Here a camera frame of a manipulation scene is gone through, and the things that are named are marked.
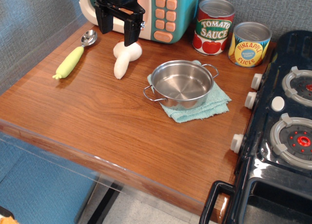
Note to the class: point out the black toy stove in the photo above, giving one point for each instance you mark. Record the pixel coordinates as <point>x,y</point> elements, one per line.
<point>273,174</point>

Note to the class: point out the light blue folded cloth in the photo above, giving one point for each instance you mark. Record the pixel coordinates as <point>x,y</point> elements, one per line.
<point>216,103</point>

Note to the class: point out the pineapple slices can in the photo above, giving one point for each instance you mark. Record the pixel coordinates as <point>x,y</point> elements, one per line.
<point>249,44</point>

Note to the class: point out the white plush mushroom toy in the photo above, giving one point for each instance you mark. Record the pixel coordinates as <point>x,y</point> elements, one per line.
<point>124,55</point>

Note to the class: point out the steel pot with handles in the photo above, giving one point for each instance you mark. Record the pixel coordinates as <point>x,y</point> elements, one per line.
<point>180,84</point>

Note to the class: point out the orange plush toy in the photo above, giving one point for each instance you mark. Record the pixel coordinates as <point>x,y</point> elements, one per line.
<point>7,217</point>

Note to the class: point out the teal toy microwave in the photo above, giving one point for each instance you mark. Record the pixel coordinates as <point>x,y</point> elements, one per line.
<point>166,20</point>

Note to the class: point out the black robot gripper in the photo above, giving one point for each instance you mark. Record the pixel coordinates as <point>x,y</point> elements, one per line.
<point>128,11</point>

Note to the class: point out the tomato sauce can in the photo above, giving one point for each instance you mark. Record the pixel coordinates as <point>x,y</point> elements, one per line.
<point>213,23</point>

